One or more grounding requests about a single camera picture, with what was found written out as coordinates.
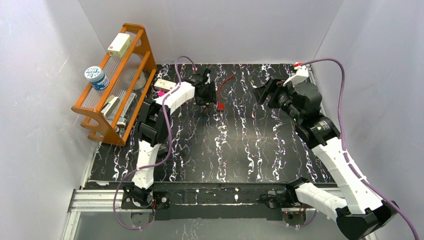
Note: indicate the white green box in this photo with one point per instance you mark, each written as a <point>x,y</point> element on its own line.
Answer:
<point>119,45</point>

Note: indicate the small white cardboard box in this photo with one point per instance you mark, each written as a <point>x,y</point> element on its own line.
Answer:
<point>164,85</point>

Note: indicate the clear glass bowl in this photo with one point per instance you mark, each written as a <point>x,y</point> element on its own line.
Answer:
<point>141,82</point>

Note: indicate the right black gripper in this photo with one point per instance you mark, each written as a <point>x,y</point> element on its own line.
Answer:
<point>272,95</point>

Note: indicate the red cable padlock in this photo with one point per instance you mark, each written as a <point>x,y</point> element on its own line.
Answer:
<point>220,93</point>

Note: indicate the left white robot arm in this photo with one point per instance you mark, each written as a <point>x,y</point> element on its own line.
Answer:
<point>154,128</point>

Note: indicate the white stapler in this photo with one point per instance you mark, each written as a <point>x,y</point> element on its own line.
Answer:
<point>109,106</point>

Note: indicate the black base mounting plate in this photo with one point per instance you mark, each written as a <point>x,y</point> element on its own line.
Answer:
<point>218,203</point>

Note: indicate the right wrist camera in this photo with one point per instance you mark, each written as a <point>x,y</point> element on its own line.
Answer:
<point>301,74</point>

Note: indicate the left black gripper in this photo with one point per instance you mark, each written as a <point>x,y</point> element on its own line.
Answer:
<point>205,91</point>

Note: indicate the black padlock key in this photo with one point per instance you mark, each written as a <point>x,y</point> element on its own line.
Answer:
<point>182,150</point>

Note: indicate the orange wooden shelf rack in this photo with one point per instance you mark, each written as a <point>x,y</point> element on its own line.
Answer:
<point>122,73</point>

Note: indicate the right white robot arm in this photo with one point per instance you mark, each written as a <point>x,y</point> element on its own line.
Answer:
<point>360,211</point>

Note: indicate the blue white round jar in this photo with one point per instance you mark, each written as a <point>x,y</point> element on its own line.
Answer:
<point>96,77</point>

